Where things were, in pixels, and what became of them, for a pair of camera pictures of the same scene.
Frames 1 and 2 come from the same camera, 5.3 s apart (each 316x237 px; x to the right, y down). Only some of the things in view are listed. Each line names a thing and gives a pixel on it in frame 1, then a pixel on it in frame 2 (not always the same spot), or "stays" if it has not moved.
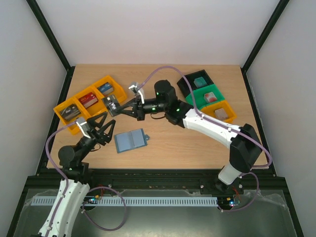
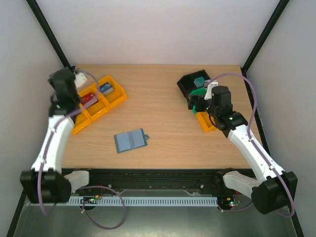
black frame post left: [70, 69] stays
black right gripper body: [138, 109] -> [191, 101]
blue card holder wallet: [127, 141] stays
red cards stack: [88, 99] stays
